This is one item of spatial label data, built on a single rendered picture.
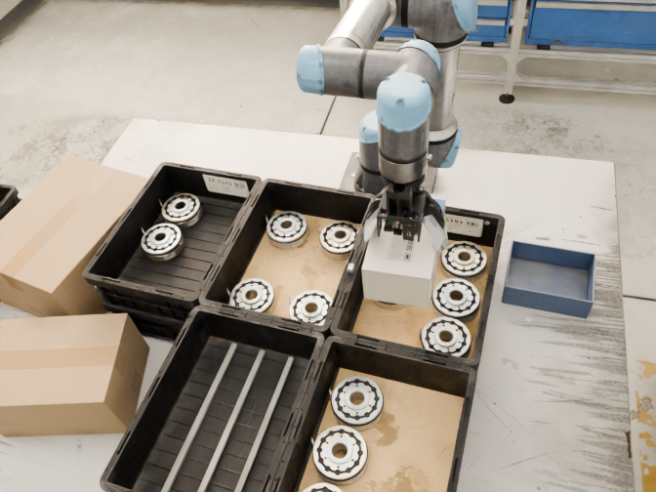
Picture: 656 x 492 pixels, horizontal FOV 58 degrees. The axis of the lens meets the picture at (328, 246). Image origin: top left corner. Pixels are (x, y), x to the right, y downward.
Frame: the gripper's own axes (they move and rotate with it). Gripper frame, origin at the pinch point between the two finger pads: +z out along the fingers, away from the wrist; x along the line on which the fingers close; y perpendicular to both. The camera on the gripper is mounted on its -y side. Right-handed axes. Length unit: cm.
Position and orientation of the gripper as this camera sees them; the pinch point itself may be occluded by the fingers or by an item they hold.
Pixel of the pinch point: (405, 240)
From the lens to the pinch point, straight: 110.3
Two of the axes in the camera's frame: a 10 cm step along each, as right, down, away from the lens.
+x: 9.6, 1.3, -2.3
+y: -2.5, 7.6, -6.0
